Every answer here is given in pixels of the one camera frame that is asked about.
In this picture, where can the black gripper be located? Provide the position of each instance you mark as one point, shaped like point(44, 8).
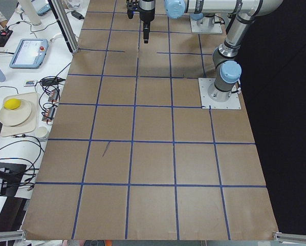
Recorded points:
point(146, 11)

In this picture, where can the black power adapter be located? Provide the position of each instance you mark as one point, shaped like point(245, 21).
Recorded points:
point(77, 15)

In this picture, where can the blue teach pendant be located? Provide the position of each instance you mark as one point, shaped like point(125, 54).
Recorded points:
point(29, 54)
point(41, 6)

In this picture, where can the small colourful card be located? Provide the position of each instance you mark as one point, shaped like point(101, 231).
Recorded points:
point(30, 83)

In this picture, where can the white paper cup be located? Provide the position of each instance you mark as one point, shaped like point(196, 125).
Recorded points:
point(42, 133)

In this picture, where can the beige tray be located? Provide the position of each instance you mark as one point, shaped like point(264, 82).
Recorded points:
point(30, 124)

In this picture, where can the yellow lemon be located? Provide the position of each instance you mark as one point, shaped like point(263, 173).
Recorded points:
point(12, 104)

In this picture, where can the beige plate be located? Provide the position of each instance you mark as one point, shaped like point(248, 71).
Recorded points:
point(17, 116)

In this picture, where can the wrist black camera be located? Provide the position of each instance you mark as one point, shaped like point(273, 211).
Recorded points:
point(132, 7)

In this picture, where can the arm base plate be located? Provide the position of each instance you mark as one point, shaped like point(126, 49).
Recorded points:
point(207, 25)
point(212, 98)

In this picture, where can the aluminium frame post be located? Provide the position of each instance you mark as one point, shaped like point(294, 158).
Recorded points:
point(64, 24)

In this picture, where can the black camera stand base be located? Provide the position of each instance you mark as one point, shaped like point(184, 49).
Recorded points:
point(10, 178)

